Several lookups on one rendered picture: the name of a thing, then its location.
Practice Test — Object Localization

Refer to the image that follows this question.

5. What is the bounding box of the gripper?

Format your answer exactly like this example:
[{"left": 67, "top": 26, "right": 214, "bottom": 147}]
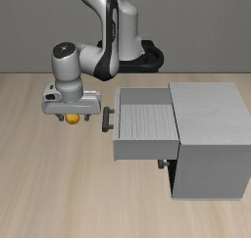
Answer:
[{"left": 40, "top": 83, "right": 102, "bottom": 122}]

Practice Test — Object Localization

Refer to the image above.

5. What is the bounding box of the grey cabinet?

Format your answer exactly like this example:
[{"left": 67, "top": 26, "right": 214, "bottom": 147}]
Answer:
[{"left": 157, "top": 81, "right": 251, "bottom": 202}]

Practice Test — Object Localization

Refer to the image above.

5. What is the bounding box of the yellow mango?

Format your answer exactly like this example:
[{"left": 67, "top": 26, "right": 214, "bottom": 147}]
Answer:
[{"left": 64, "top": 114, "right": 81, "bottom": 125}]

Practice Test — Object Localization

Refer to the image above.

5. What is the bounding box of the open grey drawer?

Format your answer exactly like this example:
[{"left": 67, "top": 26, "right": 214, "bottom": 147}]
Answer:
[{"left": 101, "top": 86, "right": 180, "bottom": 162}]

